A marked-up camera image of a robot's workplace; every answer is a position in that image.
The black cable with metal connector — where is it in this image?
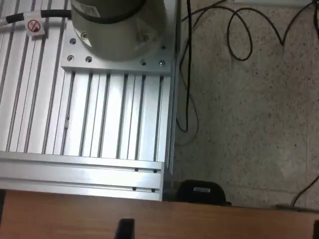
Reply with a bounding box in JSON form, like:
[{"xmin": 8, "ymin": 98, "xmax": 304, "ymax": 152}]
[{"xmin": 0, "ymin": 9, "xmax": 73, "ymax": 25}]

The black looped floor cable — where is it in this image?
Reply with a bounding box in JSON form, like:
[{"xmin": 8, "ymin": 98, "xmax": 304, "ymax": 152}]
[{"xmin": 181, "ymin": 0, "xmax": 319, "ymax": 62}]

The aluminium profile robot stand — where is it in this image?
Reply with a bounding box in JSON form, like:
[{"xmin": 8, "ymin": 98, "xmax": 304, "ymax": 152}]
[{"xmin": 0, "ymin": 0, "xmax": 180, "ymax": 201}]

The black hanging cable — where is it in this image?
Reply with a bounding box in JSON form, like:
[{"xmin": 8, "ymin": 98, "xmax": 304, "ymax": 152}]
[{"xmin": 175, "ymin": 0, "xmax": 200, "ymax": 132}]

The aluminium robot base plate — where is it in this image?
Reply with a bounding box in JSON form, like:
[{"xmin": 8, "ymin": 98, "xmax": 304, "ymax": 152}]
[{"xmin": 61, "ymin": 24, "xmax": 175, "ymax": 74}]

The white warning tag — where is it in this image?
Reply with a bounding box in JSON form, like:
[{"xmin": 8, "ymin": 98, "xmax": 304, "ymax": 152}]
[{"xmin": 25, "ymin": 17, "xmax": 46, "ymax": 37}]

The black device with label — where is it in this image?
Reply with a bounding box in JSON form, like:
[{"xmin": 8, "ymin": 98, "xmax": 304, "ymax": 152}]
[{"xmin": 175, "ymin": 179, "xmax": 232, "ymax": 207}]

